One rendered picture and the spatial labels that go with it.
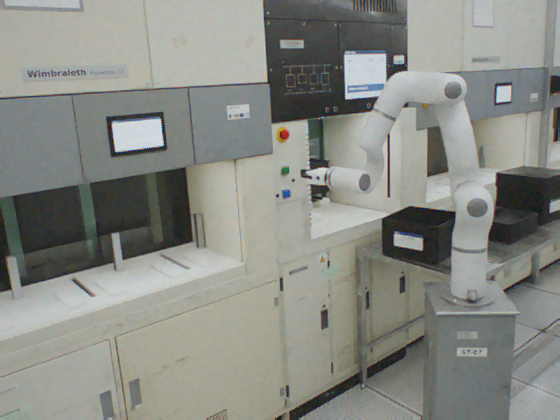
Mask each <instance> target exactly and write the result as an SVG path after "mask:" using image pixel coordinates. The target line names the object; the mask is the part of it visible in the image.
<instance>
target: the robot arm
mask: <svg viewBox="0 0 560 420"><path fill-rule="evenodd" d="M466 90H467V88H466V84H465V80H464V79H463V78H461V77H460V76H458V75H456V74H449V73H439V72H423V71H404V72H400V73H397V74H395V75H393V76H392V77H390V79H389V80H388V81H387V83H386V84H385V86H384V87H383V91H382V93H381V95H380V96H379V97H378V99H377V101H376V103H375V105H374V108H373V110H372V112H371V114H370V115H369V117H368V119H367V121H366V123H365V124H364V128H363V130H362V132H361V133H360V135H359V138H358V145H359V146H360V148H361V149H363V150H364V151H365V153H366V154H367V162H366V165H365V169H364V170H356V169H349V168H342V167H335V166H334V167H331V168H329V169H326V168H322V169H316V170H307V169H301V170H300V176H301V177H302V178H306V179H309V180H307V181H306V183H309V184H318V185H327V186H328V187H329V188H331V189H335V190H340V191H345V192H355V193H361V194H367V193H370V192H372V191H373V190H374V189H375V186H376V184H377V183H378V181H379V179H380V177H381V175H382V173H383V171H384V153H383V149H382V148H383V144H384V141H385V139H386V137H387V136H388V134H389V133H390V131H391V129H392V127H393V124H394V123H395V121H396V119H397V117H398V116H399V115H400V113H401V111H402V107H403V106H404V105H405V104H406V103H407V102H419V103H426V104H433V105H434V108H435V111H436V115H437V117H438V121H439V125H440V131H441V135H442V138H443V143H444V147H445V151H446V155H447V160H448V166H449V176H450V197H451V200H452V203H453V204H454V206H455V208H456V220H455V225H454V229H453V232H452V248H451V279H450V285H446V287H444V288H442V289H441V290H440V296H441V297H442V299H445V300H446V301H448V302H449V303H452V304H455V305H458V306H463V307H484V306H488V305H490V304H492V303H493V302H494V301H495V294H494V292H493V291H492V290H491V289H489V288H485V280H486V260H487V241H488V233H489V231H490V228H491V225H492V222H493V218H494V202H493V198H492V196H491V194H490V193H489V192H488V191H487V190H486V188H485V186H484V184H483V182H482V179H481V175H480V172H479V166H478V159H477V153H476V142H475V137H474V133H473V129H472V126H471V122H470V118H469V116H468V113H467V110H466V105H465V102H464V98H465V96H466Z"/></svg>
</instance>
